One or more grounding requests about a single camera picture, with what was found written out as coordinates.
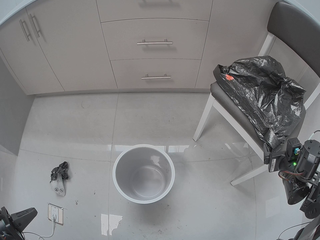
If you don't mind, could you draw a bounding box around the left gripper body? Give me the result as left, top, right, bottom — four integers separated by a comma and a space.
0, 215, 27, 240

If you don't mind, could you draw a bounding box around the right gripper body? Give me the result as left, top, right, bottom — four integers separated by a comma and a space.
267, 140, 320, 176

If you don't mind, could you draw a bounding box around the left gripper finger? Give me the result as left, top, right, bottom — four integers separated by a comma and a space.
12, 207, 38, 231
0, 206, 13, 231

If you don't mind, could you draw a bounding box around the clear printed wrapper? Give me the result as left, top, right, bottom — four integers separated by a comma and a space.
49, 178, 67, 197

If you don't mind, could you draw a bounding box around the black plastic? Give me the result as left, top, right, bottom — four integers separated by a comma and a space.
50, 161, 69, 184

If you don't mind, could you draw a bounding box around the black plastic bag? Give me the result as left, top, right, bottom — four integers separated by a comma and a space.
213, 55, 307, 157

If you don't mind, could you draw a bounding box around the white trash bin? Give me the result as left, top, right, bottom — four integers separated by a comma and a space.
112, 144, 175, 204

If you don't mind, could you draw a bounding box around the grey padded white chair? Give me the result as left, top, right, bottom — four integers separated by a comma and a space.
193, 1, 320, 187

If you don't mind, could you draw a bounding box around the beige cabinet with drawers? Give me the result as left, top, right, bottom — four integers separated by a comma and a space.
0, 0, 320, 97

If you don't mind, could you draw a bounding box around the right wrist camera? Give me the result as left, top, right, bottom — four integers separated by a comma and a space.
286, 137, 302, 157

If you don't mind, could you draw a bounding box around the white power cable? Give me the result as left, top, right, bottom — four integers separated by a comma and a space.
41, 213, 57, 238

